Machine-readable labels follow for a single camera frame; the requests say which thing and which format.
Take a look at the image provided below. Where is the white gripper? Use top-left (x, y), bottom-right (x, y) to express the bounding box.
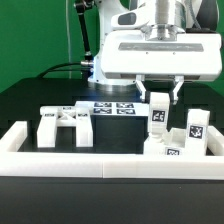
top-left (101, 31), bottom-right (222, 105)

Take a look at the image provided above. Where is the white chair seat part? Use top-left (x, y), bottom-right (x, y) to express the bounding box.
top-left (143, 128), bottom-right (207, 157)

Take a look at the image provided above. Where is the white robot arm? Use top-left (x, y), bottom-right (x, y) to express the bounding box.
top-left (74, 0), bottom-right (222, 103)

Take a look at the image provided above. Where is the white marker base sheet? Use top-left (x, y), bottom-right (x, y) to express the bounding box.
top-left (75, 101), bottom-right (149, 117)

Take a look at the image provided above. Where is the black cable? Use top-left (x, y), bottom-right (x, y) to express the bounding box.
top-left (35, 61), bottom-right (96, 80)

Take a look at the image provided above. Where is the white chair back frame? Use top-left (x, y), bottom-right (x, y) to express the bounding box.
top-left (37, 106), bottom-right (93, 148)

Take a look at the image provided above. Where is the white U-shaped boundary frame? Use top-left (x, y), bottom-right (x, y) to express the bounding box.
top-left (0, 121), bottom-right (224, 180)

